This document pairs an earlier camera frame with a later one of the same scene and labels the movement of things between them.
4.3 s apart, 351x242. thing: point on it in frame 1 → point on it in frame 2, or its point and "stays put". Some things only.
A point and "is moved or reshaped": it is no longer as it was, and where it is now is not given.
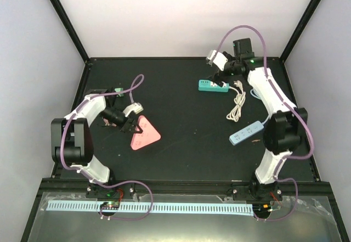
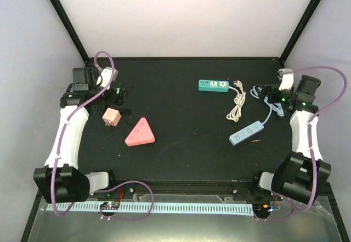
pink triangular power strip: (150, 134) is moved or reshaped
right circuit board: (262, 209) stays put
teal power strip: (208, 85) stays put
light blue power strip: (246, 133) stays put
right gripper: (216, 78) → (272, 90)
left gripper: (128, 125) → (120, 97)
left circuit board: (112, 205) stays put
